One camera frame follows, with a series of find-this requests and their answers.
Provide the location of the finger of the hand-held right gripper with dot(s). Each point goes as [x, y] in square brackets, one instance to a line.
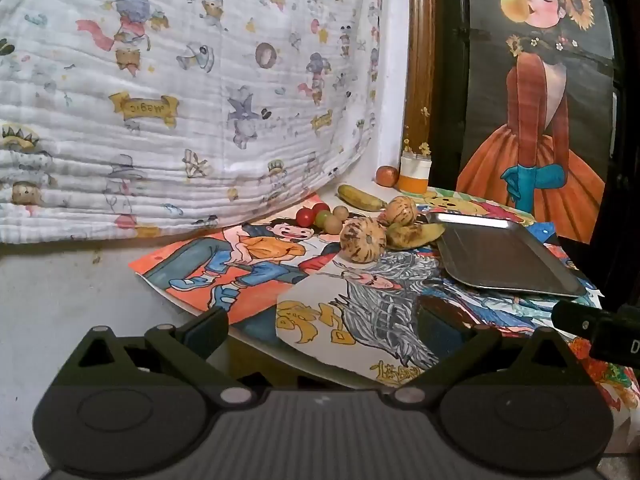
[572, 316]

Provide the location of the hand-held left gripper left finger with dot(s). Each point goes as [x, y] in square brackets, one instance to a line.
[205, 331]

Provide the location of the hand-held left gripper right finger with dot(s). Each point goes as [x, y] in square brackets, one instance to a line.
[440, 327]

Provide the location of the metal tray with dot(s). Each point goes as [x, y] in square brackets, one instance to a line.
[500, 260]

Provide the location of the brown spotted banana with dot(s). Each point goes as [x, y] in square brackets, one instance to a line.
[415, 236]

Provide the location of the striped pepino melon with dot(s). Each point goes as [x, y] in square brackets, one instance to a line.
[398, 210]
[363, 241]

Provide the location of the brown longan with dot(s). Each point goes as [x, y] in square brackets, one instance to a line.
[341, 212]
[332, 226]

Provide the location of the red cherry tomato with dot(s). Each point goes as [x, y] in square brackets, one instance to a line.
[304, 217]
[321, 207]

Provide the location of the yellow banana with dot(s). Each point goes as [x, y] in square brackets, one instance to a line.
[360, 198]

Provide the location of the green grape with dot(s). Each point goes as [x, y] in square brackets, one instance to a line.
[322, 219]

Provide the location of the orange cartoon boy drawing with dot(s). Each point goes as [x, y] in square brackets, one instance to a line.
[200, 260]

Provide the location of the white and orange cup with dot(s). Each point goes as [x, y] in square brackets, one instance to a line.
[415, 182]

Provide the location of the small orange-red fruit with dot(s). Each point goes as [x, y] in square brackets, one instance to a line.
[387, 176]

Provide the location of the yellow flower twig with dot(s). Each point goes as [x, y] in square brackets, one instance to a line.
[424, 149]

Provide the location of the dark door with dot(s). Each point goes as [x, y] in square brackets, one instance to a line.
[450, 85]

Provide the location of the white printed blanket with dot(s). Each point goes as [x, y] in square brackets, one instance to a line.
[175, 60]

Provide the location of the wall poster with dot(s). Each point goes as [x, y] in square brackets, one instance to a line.
[530, 185]

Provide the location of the brown wooden door frame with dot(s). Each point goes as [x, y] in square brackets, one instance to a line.
[420, 60]

